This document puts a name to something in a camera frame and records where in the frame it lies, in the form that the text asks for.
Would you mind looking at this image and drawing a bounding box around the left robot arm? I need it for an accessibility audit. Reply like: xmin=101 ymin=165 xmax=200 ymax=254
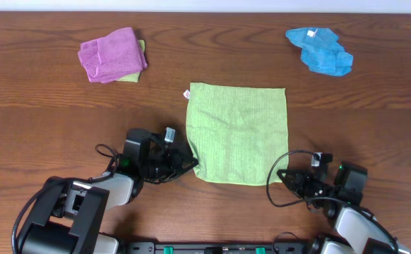
xmin=11 ymin=128 xmax=198 ymax=254

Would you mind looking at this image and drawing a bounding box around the right black cable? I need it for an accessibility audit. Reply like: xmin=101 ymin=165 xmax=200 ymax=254
xmin=266 ymin=150 xmax=399 ymax=251

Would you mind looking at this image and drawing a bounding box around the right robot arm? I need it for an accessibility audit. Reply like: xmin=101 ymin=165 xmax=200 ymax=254
xmin=277 ymin=161 xmax=411 ymax=254

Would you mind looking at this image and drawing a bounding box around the blue crumpled cloth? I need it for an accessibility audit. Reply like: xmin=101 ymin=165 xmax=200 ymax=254
xmin=285 ymin=27 xmax=354 ymax=76

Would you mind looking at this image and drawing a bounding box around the green folded cloth under purple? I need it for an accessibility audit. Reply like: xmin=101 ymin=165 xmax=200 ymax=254
xmin=117 ymin=40 xmax=147 ymax=83

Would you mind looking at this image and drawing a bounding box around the large green microfiber cloth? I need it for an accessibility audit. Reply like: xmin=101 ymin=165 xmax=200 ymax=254
xmin=186 ymin=83 xmax=289 ymax=186

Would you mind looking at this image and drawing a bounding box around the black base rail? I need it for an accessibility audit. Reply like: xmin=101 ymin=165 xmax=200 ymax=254
xmin=117 ymin=240 xmax=308 ymax=254

